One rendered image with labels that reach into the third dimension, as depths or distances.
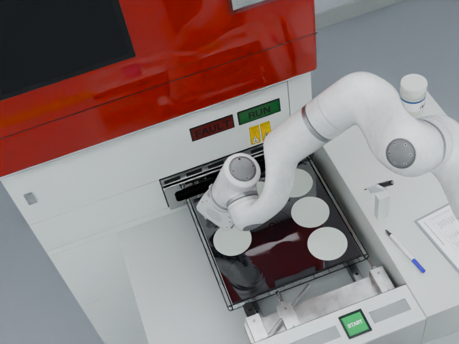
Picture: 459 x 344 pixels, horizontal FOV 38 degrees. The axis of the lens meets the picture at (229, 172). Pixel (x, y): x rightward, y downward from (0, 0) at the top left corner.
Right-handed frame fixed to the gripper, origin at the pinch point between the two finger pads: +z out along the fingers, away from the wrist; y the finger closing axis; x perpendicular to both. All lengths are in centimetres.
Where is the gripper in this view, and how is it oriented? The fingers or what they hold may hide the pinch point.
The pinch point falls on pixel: (212, 220)
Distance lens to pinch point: 173.0
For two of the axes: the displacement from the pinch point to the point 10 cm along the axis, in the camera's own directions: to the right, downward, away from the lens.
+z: -2.3, 4.2, 8.8
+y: 8.1, 5.8, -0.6
